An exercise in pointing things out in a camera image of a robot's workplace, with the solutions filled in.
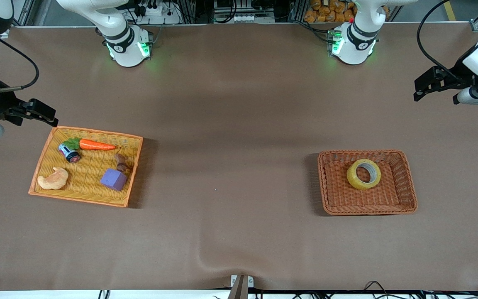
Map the metal table edge bracket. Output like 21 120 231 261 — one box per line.
227 274 255 299

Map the orange yellow woven tray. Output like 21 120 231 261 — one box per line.
28 125 144 208

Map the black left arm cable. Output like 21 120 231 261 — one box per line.
416 0 464 80

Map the toy croissant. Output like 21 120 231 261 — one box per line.
38 167 69 191

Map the orange toy carrot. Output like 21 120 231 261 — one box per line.
63 138 117 151

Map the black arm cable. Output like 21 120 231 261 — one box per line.
0 35 40 92
416 0 464 80

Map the white power strip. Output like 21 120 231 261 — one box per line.
231 14 274 24

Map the yellow tape roll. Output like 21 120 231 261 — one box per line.
346 158 382 191

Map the small blue can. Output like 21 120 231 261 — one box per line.
59 143 81 163

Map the brown wicker basket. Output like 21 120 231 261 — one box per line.
317 150 418 216

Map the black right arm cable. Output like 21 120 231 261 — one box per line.
0 35 40 92

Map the small brown figurine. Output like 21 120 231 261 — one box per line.
114 153 134 172

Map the white socket box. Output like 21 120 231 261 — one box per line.
140 3 182 25

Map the purple cube block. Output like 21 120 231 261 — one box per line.
100 168 128 191

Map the bag of orange snacks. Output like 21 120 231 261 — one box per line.
304 0 358 23

